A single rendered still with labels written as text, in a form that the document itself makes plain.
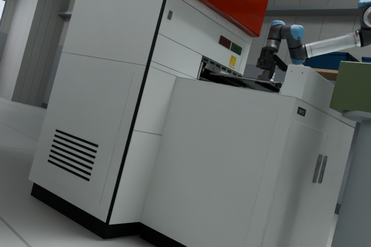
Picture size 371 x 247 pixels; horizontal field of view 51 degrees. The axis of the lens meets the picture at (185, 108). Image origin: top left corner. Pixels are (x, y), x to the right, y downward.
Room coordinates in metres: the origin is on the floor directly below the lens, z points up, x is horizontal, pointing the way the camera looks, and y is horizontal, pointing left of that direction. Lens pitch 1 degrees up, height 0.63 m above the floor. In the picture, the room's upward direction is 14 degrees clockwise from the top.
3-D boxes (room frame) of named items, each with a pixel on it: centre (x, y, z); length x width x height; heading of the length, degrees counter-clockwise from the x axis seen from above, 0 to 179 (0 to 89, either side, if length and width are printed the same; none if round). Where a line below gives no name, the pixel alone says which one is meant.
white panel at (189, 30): (2.08, -0.04, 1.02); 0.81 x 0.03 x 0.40; 142
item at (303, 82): (1.82, -0.58, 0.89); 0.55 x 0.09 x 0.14; 142
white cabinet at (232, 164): (2.09, -0.47, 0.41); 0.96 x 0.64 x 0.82; 142
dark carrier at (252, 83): (2.09, -0.33, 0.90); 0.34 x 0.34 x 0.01; 52
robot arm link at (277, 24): (2.10, -0.38, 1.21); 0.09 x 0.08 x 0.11; 43
